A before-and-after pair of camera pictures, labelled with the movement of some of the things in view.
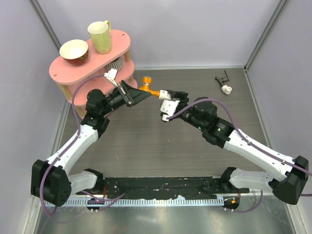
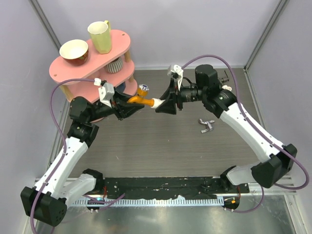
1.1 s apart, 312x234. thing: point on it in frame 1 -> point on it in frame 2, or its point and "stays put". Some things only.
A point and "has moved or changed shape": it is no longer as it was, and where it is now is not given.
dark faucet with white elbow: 224,88 stays put
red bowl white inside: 74,51 stays put
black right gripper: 181,94 -> 168,106
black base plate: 207,186 stays put
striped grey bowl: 117,64 stays put
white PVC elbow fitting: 164,94 -> 157,102
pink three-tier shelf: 100,72 stays put
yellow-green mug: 101,32 stays put
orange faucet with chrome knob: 146,81 has moved or changed shape
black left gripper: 132,95 -> 125,110
